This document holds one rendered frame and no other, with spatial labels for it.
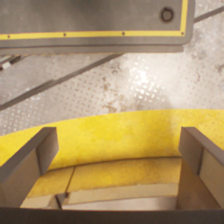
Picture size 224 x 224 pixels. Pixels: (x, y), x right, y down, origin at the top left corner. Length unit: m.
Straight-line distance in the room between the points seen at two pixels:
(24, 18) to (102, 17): 0.21
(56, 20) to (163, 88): 0.56
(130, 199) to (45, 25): 0.65
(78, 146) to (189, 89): 0.65
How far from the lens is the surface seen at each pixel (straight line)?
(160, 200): 0.73
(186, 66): 0.87
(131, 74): 0.81
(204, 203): 0.53
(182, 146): 0.17
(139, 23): 0.49
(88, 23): 0.50
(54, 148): 0.16
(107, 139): 0.90
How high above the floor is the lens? 0.80
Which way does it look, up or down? 73 degrees down
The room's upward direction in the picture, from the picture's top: 176 degrees counter-clockwise
